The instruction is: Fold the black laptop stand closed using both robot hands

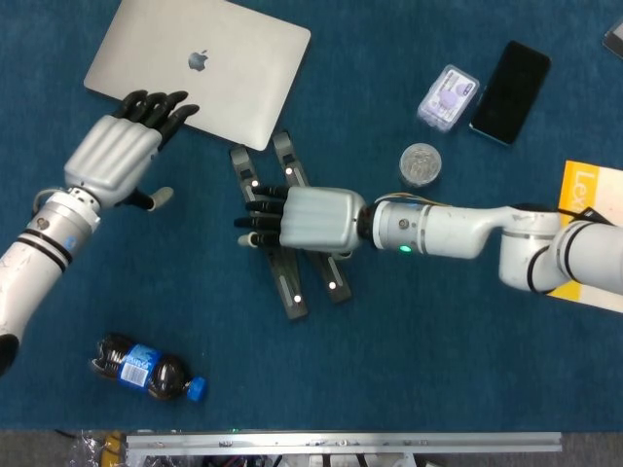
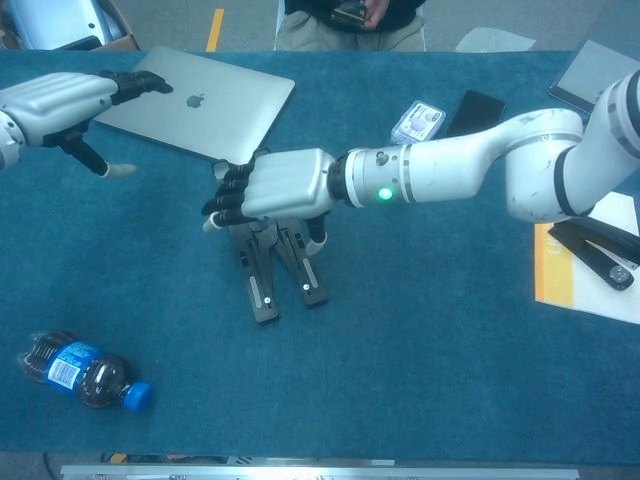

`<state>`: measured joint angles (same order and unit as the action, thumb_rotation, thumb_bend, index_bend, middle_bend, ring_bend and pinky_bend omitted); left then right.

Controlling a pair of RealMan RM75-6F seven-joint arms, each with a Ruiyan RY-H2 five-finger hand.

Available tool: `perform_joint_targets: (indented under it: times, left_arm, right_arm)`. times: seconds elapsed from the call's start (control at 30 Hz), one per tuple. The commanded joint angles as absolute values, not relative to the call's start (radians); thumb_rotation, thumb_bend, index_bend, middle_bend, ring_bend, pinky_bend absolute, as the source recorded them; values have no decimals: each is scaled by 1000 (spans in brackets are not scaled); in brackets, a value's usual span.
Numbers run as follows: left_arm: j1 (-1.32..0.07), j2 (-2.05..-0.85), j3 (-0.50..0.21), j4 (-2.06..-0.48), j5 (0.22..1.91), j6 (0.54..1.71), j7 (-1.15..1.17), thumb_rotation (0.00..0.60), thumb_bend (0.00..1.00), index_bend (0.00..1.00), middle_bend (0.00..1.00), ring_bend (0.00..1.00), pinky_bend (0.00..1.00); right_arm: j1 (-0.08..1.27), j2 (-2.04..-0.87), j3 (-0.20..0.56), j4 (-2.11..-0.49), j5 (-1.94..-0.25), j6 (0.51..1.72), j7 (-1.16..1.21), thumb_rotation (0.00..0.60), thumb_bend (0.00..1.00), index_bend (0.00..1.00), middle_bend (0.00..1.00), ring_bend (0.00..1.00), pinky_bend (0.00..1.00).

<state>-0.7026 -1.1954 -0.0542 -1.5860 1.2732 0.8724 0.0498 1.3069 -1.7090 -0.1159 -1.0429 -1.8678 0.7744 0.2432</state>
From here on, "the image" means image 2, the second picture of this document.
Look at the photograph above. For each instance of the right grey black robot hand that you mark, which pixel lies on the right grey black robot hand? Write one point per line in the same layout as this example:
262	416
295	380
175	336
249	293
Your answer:
285	185

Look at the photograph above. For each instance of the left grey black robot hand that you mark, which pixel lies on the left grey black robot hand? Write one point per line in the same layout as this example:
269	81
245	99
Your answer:
55	105

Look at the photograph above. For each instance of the black folding laptop stand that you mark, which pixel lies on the black folding laptop stand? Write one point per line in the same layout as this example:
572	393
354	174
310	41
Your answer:
262	285

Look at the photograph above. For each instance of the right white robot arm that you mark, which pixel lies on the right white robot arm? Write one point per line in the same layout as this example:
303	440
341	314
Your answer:
450	170

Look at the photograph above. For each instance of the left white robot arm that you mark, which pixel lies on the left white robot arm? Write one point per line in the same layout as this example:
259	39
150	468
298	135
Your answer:
7	145

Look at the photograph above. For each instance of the silver Apple laptop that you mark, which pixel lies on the silver Apple laptop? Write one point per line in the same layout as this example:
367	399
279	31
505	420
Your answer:
225	110

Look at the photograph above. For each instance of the white device in cardboard box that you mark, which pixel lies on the white device in cardboard box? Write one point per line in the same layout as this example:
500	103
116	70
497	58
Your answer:
50	20

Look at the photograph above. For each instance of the clear box with purple print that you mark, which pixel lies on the clear box with purple print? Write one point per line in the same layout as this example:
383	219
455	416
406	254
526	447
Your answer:
417	122

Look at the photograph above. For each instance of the seated person in khaki trousers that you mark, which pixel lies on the seated person in khaki trousers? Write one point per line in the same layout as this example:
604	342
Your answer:
310	35

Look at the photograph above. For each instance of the dark handheld device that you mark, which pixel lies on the dark handheld device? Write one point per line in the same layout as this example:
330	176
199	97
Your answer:
350	12

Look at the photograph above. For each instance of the black smartphone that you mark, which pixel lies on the black smartphone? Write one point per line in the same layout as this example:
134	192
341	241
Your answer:
475	110

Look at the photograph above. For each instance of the blue felt table cover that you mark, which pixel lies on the blue felt table cover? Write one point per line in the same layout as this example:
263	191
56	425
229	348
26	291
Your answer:
400	375

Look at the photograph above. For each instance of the white plastic sheet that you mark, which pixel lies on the white plastic sheet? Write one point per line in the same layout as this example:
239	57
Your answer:
490	42

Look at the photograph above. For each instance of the cola bottle with blue label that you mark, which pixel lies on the cola bottle with blue label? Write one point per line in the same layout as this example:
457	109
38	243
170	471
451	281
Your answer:
85	372

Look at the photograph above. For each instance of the yellow white Lexicon book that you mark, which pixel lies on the yellow white Lexicon book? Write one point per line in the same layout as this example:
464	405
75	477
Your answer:
552	275

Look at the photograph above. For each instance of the yellow plastic part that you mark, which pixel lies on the yellow plastic part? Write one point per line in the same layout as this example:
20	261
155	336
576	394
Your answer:
118	457

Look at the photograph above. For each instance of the grey tablet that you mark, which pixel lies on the grey tablet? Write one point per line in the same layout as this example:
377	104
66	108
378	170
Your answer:
585	70

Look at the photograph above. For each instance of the black stapler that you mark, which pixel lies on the black stapler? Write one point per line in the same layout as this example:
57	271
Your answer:
600	260

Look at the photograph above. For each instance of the aluminium profile rail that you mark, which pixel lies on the aluminium profile rail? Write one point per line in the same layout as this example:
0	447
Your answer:
320	472

